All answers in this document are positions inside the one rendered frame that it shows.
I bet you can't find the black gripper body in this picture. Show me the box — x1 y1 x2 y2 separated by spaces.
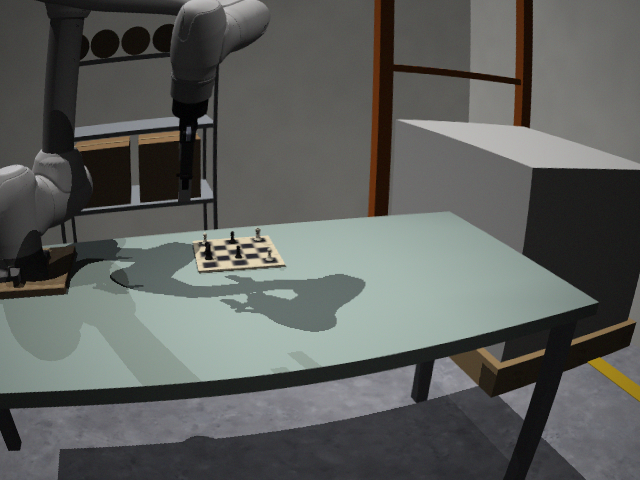
172 99 209 131

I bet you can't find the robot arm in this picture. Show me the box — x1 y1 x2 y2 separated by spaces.
0 0 270 284

